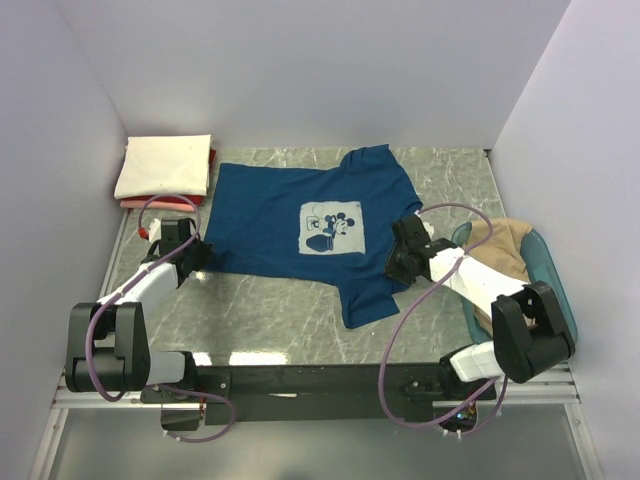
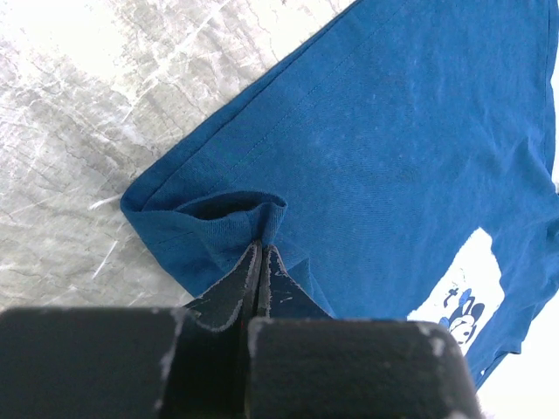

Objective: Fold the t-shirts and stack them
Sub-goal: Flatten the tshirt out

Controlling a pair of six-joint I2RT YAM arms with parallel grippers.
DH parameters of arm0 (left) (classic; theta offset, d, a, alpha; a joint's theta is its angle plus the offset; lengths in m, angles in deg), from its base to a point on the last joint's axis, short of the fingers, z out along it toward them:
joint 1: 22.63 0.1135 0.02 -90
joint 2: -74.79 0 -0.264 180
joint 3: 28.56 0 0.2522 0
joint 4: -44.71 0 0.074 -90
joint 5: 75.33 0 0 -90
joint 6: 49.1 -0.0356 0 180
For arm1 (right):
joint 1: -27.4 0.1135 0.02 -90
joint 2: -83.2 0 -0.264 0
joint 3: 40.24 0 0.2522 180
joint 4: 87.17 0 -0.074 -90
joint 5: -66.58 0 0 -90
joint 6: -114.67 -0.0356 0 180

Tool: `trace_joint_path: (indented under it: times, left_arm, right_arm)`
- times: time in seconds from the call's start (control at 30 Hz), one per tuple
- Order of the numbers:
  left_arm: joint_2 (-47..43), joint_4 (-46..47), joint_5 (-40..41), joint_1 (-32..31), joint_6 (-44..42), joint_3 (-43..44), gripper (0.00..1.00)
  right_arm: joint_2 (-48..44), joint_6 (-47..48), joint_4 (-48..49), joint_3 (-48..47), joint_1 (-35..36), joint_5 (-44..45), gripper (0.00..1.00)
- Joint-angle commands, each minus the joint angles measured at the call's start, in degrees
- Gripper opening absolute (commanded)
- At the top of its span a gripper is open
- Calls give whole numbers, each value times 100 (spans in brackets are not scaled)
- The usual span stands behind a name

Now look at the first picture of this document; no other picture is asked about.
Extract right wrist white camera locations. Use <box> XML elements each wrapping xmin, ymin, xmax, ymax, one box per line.
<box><xmin>418</xmin><ymin>215</ymin><xmax>435</xmax><ymax>240</ymax></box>

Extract folded pink t shirt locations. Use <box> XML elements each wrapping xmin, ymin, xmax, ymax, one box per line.
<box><xmin>120</xmin><ymin>200</ymin><xmax>194</xmax><ymax>213</ymax></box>

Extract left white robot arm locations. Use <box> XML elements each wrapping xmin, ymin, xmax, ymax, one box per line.
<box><xmin>65</xmin><ymin>218</ymin><xmax>213</xmax><ymax>402</ymax></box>

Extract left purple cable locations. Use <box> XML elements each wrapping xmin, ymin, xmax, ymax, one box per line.
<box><xmin>85</xmin><ymin>193</ymin><xmax>237</xmax><ymax>444</ymax></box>

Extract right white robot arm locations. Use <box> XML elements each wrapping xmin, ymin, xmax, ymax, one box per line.
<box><xmin>384</xmin><ymin>214</ymin><xmax>576</xmax><ymax>399</ymax></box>

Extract folded dark red t shirt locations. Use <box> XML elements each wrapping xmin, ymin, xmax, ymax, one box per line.
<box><xmin>114</xmin><ymin>148</ymin><xmax>216</xmax><ymax>207</ymax></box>

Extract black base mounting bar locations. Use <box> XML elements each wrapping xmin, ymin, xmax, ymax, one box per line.
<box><xmin>140</xmin><ymin>363</ymin><xmax>497</xmax><ymax>431</ymax></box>

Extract blue printed t shirt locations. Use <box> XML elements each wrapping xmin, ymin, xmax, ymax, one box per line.
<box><xmin>205</xmin><ymin>145</ymin><xmax>422</xmax><ymax>329</ymax></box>

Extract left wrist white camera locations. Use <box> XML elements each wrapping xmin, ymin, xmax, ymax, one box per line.
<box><xmin>138</xmin><ymin>218</ymin><xmax>162</xmax><ymax>243</ymax></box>

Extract wrist white camera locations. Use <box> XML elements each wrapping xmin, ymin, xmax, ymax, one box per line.
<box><xmin>138</xmin><ymin>218</ymin><xmax>162</xmax><ymax>243</ymax></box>
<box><xmin>418</xmin><ymin>215</ymin><xmax>435</xmax><ymax>240</ymax></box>

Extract folded cream t shirt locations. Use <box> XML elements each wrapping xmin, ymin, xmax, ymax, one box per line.
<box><xmin>114</xmin><ymin>135</ymin><xmax>212</xmax><ymax>200</ymax></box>

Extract teal plastic bin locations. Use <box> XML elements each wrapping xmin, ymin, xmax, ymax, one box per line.
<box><xmin>451</xmin><ymin>222</ymin><xmax>578</xmax><ymax>344</ymax></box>

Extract purple cable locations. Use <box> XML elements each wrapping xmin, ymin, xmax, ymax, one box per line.
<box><xmin>378</xmin><ymin>202</ymin><xmax>509</xmax><ymax>429</ymax></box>
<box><xmin>85</xmin><ymin>193</ymin><xmax>237</xmax><ymax>444</ymax></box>

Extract tan t shirt in bin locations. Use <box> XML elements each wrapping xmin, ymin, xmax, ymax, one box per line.
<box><xmin>465</xmin><ymin>218</ymin><xmax>533</xmax><ymax>337</ymax></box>

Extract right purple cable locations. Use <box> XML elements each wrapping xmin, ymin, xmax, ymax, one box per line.
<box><xmin>378</xmin><ymin>202</ymin><xmax>509</xmax><ymax>429</ymax></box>

